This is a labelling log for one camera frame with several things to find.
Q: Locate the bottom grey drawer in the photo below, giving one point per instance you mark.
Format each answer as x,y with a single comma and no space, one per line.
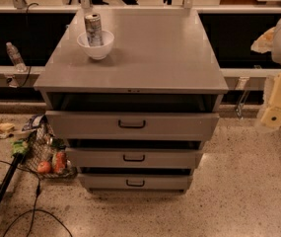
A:
134,182

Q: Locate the green snack packet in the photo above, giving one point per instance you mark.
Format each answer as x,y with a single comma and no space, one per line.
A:
20,147

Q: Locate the wire mesh basket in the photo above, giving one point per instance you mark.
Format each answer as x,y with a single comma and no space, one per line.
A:
43,145

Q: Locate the grey drawer cabinet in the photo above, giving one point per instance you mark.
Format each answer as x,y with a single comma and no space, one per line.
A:
161,62

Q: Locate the redbull can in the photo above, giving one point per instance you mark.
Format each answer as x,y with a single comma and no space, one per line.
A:
94,31

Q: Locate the clear plastic water bottle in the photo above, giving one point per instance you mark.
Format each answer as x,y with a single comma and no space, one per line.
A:
16,58

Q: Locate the blue white chip bag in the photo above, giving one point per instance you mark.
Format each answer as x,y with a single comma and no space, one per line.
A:
34,122

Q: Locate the top grey drawer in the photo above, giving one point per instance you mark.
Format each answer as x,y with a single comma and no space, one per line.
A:
132,126

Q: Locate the black metal stand leg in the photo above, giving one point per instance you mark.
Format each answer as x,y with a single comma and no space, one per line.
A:
0,191

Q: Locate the red orange snack bag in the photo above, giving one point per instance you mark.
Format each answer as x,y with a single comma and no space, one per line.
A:
59,162

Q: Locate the red apple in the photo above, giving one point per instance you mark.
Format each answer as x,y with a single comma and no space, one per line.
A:
44,167

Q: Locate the middle grey drawer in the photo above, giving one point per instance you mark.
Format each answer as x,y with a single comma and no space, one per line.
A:
132,158

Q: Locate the grey drawer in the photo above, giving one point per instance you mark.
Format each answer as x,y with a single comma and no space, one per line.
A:
134,182
132,158
132,126

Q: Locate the white bowl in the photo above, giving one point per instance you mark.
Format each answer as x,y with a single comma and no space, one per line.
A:
97,52

